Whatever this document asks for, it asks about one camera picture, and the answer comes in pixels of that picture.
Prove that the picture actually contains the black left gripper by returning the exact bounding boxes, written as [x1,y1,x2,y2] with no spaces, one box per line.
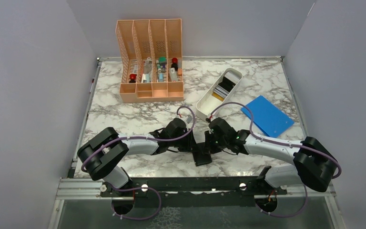
[169,128,200,152]

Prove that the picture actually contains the black leather card holder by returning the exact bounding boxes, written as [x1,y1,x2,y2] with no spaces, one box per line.
[192,142,212,167]

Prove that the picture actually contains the white oblong plastic tray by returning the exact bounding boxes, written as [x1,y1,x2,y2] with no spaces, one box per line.
[196,68,243,121]

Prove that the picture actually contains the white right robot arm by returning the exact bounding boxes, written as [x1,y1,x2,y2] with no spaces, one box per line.
[204,118,340,194]

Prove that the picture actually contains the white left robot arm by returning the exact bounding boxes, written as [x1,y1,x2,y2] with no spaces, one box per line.
[77,118,196,196]

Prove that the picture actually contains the stack of cards in tray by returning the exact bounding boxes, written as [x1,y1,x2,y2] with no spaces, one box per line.
[212,71,242,101]

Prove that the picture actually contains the red cap bottle right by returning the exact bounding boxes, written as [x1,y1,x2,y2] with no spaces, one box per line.
[171,58,179,72]

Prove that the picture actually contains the red cap bottle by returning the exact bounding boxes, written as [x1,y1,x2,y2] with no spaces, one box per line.
[129,73,137,83]
[171,58,179,72]

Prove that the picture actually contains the red cap bottle left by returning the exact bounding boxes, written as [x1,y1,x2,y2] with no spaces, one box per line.
[129,73,137,83]

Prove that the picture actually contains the green cap bottle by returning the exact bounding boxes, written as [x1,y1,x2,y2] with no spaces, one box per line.
[156,56,167,72]

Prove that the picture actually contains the orange plastic file organizer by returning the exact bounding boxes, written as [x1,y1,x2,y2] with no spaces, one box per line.
[115,19,184,103]

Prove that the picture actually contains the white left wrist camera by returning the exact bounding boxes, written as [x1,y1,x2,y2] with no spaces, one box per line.
[185,116,195,124]

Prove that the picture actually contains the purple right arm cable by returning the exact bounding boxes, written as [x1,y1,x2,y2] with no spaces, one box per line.
[205,102,343,219]

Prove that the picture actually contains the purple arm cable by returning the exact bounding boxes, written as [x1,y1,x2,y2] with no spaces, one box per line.
[205,102,343,219]
[81,105,197,221]

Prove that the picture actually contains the black metal base rail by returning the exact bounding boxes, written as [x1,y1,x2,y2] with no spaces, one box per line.
[100,176,287,211]

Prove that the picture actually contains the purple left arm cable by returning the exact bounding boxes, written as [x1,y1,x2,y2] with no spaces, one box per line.
[81,105,197,221]

